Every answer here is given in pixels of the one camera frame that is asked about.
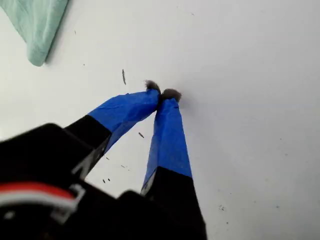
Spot green t-shirt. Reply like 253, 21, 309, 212
0, 0, 70, 67

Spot red white gripper wire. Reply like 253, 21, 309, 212
0, 181, 87, 223

